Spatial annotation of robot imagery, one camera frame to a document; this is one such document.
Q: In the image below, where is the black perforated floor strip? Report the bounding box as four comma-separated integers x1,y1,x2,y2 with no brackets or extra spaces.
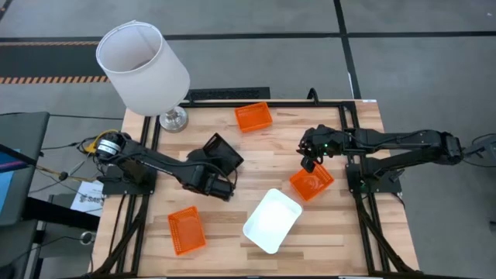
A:
184,86,271,102

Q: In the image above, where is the white plastic bin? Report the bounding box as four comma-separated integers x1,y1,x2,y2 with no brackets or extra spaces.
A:
242,188,304,255

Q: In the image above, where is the yellow cable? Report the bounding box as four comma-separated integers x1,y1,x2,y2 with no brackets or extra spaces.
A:
85,129,120,154

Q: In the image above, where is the white printed paper sheet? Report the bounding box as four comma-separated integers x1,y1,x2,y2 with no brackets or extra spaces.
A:
70,180,105,217

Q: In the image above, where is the clear glass lamp base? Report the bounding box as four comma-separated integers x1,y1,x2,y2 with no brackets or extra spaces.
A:
158,105,189,132

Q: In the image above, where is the black aluminium table frame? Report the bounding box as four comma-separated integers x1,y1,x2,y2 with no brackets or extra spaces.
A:
91,99,418,278

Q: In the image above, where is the orange plastic mesh basket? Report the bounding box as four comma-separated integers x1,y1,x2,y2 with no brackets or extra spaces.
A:
234,101,274,133
289,161,335,202
167,205,208,257

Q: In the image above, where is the black stand beam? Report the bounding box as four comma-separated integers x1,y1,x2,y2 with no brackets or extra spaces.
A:
22,195,101,232

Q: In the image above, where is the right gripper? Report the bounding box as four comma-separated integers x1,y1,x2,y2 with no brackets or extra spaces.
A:
297,123,350,174

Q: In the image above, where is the dark grey monitor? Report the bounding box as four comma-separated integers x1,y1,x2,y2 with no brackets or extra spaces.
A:
0,111,50,228

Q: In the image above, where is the white fabric lampshade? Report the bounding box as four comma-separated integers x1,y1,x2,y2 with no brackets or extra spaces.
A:
95,19,191,117

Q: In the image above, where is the grey device with cables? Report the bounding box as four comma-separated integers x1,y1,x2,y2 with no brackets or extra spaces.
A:
464,133,496,167

